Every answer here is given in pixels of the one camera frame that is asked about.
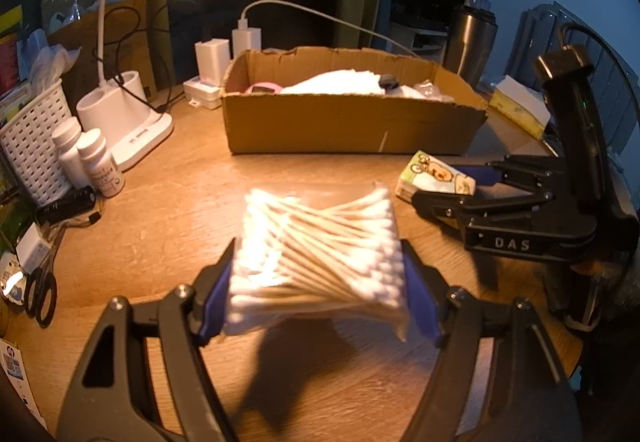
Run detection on black flashlight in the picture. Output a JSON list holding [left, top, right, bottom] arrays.
[[36, 185, 96, 225]]

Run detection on stainless steel tumbler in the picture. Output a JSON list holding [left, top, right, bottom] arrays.
[[442, 6, 498, 88]]

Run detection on white pill bottle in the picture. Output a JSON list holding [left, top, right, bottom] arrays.
[[51, 116, 91, 189], [77, 128, 125, 199]]

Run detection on crumpled clear plastic wrap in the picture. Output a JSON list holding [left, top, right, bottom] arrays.
[[413, 80, 456, 103]]

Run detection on dark sock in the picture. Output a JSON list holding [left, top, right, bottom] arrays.
[[378, 74, 400, 92]]

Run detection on white desk lamp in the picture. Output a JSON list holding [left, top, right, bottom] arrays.
[[76, 0, 174, 171]]

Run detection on pack of cotton swabs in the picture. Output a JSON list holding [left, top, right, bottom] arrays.
[[222, 183, 409, 339]]

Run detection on white pill bottle rear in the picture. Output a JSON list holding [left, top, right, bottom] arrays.
[[51, 116, 91, 189]]

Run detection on white knitted cloth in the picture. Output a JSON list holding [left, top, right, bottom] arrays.
[[280, 70, 424, 100]]

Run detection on white power strip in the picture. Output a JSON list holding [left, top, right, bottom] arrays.
[[183, 76, 221, 110]]

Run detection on brown cardboard box tray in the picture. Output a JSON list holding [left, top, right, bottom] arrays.
[[221, 47, 487, 155]]

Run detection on cartoon tissue packet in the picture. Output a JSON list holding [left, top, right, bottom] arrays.
[[395, 151, 476, 203]]

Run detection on white charging cable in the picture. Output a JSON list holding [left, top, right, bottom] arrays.
[[240, 0, 421, 60]]

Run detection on white woven plastic basket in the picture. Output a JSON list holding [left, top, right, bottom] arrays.
[[1, 80, 73, 207]]

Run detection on brown paper bag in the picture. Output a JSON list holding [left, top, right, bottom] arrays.
[[48, 0, 157, 109]]

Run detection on black handled scissors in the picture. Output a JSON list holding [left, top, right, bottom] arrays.
[[24, 227, 65, 329]]

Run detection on white pill bottle front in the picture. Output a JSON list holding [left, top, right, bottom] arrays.
[[77, 128, 125, 199]]

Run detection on yellow white tissue box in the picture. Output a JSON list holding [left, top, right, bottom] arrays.
[[489, 75, 551, 139]]

